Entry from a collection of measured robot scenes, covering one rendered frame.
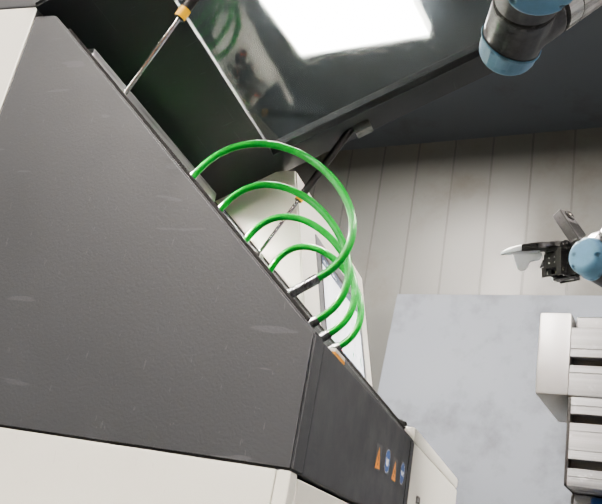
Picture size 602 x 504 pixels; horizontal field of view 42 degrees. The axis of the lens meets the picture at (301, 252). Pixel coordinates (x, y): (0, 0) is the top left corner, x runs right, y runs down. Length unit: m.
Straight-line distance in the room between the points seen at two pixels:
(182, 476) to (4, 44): 0.80
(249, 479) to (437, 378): 2.67
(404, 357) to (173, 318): 2.69
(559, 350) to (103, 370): 0.55
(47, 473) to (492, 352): 2.71
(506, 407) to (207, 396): 2.55
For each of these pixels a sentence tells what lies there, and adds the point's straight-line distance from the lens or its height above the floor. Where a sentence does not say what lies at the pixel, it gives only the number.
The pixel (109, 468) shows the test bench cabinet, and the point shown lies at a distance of 0.98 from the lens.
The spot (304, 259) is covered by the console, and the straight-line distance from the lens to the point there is 1.78.
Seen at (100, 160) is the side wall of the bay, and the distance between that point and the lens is 1.16.
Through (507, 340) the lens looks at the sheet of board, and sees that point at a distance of 3.53.
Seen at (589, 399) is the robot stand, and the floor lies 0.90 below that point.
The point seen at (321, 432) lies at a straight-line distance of 0.98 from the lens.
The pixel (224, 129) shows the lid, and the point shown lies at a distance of 1.71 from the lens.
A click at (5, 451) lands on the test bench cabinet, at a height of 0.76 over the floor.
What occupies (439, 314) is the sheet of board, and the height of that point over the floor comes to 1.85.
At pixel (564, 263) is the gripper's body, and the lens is 1.84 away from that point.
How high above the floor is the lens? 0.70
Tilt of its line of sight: 21 degrees up
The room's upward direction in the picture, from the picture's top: 11 degrees clockwise
